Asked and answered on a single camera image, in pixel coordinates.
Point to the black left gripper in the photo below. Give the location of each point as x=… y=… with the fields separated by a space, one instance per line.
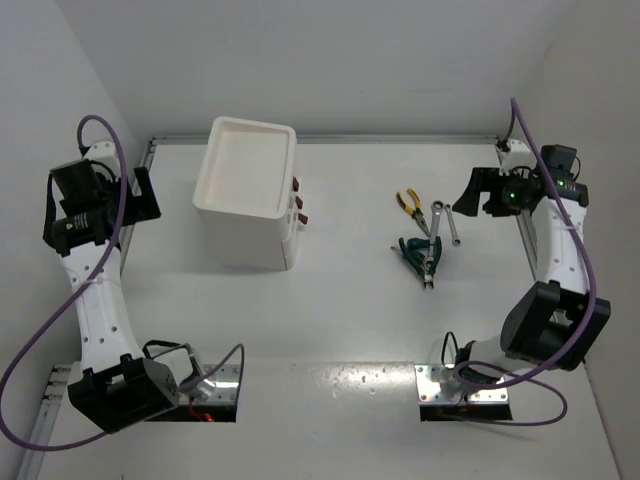
x=143 y=207

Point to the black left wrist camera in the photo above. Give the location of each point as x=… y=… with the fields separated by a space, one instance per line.
x=77 y=181

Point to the green handled screwdriver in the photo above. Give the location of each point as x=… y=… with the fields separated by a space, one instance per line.
x=409 y=257

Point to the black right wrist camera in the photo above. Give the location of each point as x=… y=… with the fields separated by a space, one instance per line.
x=559 y=161

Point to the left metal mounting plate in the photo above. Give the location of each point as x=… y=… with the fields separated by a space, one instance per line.
x=218 y=390

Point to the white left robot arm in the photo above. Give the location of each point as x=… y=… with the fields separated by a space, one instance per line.
x=122 y=383

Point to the green handled cutting pliers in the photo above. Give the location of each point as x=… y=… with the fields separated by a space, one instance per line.
x=430 y=259

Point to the metal mounting plate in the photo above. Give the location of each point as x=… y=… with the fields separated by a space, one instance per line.
x=218 y=390
x=437 y=387

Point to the yellow handled pliers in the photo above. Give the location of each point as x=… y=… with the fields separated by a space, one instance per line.
x=415 y=210

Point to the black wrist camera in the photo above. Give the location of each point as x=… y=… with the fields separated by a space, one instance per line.
x=77 y=181
x=559 y=161

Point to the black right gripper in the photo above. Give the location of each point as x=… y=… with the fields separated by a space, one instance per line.
x=486 y=180

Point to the white drawer cabinet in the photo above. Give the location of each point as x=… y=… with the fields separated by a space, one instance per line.
x=244 y=197

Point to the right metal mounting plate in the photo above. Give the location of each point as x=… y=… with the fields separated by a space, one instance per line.
x=437 y=387

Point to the small silver wrench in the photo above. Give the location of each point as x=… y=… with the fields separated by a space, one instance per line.
x=452 y=226

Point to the silver ratchet wrench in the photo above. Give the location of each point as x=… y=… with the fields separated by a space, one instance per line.
x=437 y=208

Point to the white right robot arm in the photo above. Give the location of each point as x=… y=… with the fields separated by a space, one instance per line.
x=559 y=318

